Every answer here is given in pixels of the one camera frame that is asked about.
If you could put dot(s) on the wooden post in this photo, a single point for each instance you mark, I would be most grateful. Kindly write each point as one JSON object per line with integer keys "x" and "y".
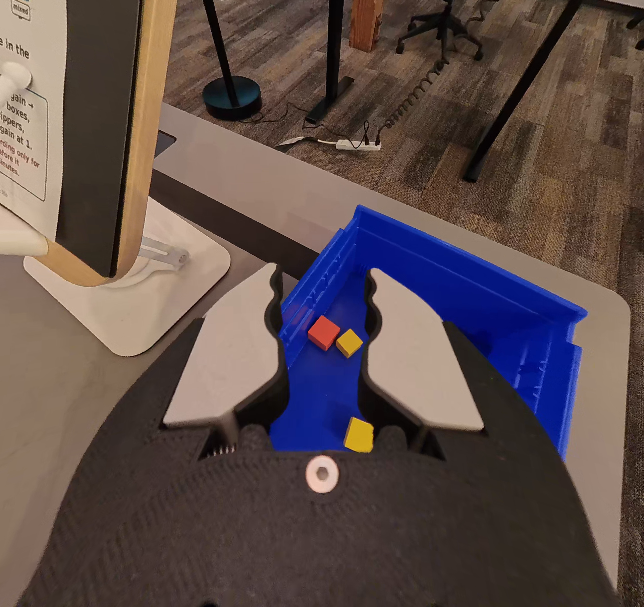
{"x": 370, "y": 3}

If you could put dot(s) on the white power strip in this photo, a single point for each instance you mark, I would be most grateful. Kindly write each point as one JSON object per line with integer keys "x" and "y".
{"x": 357, "y": 145}

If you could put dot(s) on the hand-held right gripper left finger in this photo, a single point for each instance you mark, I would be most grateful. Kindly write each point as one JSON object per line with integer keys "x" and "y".
{"x": 226, "y": 365}

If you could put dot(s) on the red wooden cube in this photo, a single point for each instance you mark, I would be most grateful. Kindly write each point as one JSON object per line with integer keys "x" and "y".
{"x": 323, "y": 332}

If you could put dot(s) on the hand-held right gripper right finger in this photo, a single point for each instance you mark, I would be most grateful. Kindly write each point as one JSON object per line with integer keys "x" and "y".
{"x": 425, "y": 370}

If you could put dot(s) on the yellow wooden cube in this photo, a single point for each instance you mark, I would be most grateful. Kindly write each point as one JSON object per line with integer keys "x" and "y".
{"x": 358, "y": 433}
{"x": 349, "y": 342}

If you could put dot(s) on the black angled desk leg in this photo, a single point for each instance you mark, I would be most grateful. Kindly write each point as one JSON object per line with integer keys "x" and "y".
{"x": 528, "y": 74}

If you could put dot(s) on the printed instruction sheet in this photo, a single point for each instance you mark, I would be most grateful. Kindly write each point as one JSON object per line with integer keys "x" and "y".
{"x": 53, "y": 64}

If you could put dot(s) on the blue plastic bin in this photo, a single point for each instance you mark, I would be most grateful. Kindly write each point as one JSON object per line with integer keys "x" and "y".
{"x": 453, "y": 285}

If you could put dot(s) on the wooden board stand white base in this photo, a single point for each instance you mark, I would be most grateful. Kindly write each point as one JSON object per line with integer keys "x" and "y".
{"x": 100, "y": 114}

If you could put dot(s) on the white page holder peg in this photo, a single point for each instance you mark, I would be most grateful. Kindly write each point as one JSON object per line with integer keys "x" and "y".
{"x": 14, "y": 79}

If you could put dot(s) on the black pole stand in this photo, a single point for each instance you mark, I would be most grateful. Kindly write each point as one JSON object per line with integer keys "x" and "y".
{"x": 231, "y": 96}

